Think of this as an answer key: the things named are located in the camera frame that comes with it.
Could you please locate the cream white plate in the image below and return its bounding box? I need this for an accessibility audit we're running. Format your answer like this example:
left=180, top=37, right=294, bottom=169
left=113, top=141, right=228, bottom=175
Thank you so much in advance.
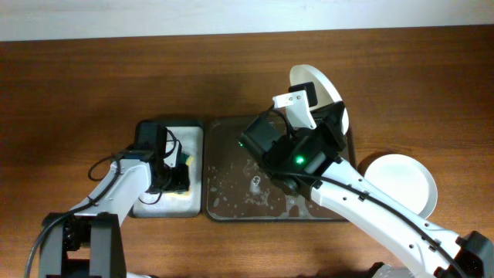
left=289, top=64, right=343, bottom=125

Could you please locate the brown wet tray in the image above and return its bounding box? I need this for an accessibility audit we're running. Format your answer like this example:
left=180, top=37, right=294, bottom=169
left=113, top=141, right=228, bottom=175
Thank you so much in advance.
left=202, top=116, right=345, bottom=222

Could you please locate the small metal tray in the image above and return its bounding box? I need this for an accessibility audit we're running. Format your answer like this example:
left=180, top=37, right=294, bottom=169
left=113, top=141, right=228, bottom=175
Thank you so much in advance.
left=131, top=120, right=205, bottom=218

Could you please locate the yellow green sponge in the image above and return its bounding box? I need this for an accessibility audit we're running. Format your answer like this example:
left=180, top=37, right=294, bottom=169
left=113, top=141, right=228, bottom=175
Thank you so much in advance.
left=164, top=153, right=194, bottom=195

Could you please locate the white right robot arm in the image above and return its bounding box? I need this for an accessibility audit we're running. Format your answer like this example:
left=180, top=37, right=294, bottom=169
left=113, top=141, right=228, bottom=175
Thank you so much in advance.
left=239, top=101, right=493, bottom=277

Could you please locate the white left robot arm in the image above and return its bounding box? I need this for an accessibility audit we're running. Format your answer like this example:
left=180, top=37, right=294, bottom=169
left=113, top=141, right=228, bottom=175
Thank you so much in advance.
left=24, top=120, right=205, bottom=277

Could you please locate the grey-green plate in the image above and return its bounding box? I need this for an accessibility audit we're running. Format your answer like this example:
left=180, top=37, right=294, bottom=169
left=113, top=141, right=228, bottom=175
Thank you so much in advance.
left=364, top=154, right=438, bottom=219

